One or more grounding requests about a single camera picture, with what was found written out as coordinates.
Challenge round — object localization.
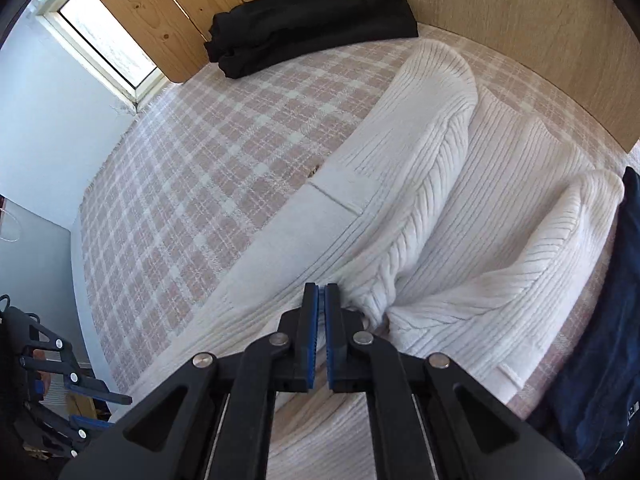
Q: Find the small white framed window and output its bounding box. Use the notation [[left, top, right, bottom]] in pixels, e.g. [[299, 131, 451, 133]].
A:
[[30, 0, 168, 111]]

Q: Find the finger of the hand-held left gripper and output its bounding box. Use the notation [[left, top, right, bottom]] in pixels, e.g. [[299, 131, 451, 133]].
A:
[[27, 407, 118, 460], [19, 316, 133, 407]]

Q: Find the knotty pine plank panel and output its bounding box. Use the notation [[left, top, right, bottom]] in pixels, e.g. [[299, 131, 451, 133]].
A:
[[70, 0, 301, 83]]

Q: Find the pink plaid blanket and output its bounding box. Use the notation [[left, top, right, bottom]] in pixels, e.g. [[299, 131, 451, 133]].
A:
[[70, 22, 640, 411]]

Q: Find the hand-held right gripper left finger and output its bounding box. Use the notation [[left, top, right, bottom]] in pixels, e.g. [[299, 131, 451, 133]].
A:
[[60, 282, 319, 480]]

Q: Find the navy blue t-shirt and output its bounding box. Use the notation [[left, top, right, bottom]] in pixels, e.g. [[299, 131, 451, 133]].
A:
[[527, 166, 640, 478]]

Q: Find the black folded garment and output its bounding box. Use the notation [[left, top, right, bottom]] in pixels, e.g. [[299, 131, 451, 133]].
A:
[[204, 0, 420, 80]]

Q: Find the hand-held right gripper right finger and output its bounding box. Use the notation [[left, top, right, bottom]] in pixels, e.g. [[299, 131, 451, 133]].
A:
[[324, 282, 586, 480]]

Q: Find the cream ribbed knit cardigan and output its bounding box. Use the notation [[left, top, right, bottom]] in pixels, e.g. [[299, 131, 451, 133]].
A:
[[117, 37, 626, 480]]

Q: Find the oak veneer board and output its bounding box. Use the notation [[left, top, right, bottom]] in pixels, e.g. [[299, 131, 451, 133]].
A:
[[290, 0, 640, 156]]

